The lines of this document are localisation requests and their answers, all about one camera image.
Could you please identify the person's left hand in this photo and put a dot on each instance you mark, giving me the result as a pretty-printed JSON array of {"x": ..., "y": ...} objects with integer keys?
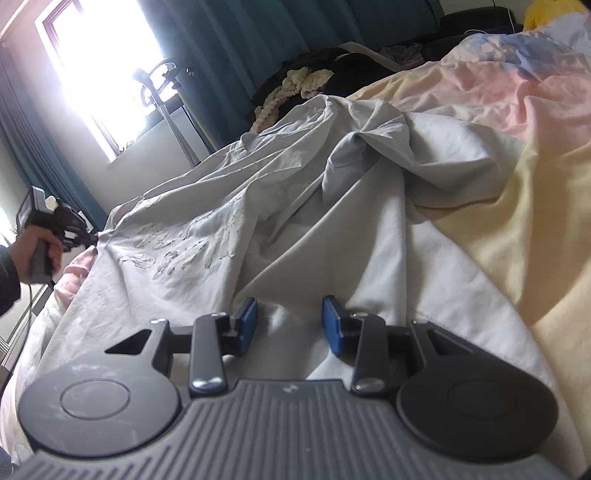
[{"x": 32, "y": 249}]

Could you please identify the light grey garment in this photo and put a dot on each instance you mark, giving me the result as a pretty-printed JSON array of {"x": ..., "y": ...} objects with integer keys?
[{"x": 277, "y": 207}]

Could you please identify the pastel blanket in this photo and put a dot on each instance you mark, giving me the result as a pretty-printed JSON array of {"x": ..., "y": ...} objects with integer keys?
[{"x": 508, "y": 138}]

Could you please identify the yellow plush toy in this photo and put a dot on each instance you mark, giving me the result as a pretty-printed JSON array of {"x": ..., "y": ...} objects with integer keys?
[{"x": 542, "y": 14}]

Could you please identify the teal curtain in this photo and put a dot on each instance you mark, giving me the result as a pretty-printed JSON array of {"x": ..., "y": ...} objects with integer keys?
[
  {"x": 277, "y": 46},
  {"x": 41, "y": 152}
]

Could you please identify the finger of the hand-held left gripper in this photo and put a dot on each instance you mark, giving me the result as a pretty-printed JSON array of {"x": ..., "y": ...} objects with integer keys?
[{"x": 91, "y": 239}]

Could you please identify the garment steamer stand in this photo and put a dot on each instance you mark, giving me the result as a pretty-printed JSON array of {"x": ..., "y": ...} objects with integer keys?
[{"x": 164, "y": 87}]

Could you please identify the black clothing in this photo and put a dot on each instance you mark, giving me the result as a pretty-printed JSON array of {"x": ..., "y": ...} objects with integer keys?
[{"x": 355, "y": 69}]

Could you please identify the window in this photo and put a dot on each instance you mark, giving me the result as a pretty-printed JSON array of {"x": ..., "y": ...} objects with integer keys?
[{"x": 97, "y": 60}]

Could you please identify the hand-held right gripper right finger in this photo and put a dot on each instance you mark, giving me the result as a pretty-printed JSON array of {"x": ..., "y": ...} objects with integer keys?
[{"x": 331, "y": 325}]

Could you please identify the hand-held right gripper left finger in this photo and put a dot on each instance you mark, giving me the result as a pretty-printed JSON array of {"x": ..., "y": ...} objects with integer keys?
[{"x": 245, "y": 325}]

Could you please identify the cream knitted scarf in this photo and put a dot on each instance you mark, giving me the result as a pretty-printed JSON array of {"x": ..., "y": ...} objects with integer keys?
[{"x": 295, "y": 85}]

